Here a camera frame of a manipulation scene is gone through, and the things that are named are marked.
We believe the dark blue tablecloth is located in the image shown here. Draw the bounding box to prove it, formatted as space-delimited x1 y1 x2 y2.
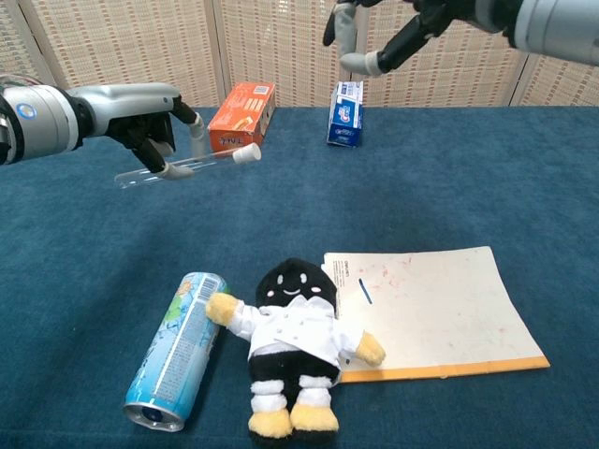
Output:
0 106 599 449

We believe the orange cardboard box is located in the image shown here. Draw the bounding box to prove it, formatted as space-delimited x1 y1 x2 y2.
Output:
207 81 276 149

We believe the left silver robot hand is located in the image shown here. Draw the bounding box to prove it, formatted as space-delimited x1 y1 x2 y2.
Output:
74 82 206 182

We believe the woven folding screen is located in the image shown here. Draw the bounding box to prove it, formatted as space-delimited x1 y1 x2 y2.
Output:
0 0 599 109

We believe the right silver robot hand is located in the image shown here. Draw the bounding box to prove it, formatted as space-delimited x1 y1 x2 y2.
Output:
322 0 599 76

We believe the black plush doll white coat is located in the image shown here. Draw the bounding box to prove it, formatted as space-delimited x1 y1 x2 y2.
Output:
205 257 387 444

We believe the clear glass test tube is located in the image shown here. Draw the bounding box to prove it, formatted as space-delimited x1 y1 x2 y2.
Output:
114 148 240 190

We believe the light blue drink can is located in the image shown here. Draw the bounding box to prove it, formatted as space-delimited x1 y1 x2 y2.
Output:
123 271 230 433

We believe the cream notepad orange edge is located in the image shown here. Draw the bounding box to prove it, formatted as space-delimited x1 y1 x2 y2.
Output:
322 245 551 385

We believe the blue white toothpaste box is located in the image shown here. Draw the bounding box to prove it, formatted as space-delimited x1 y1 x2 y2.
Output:
326 80 365 149

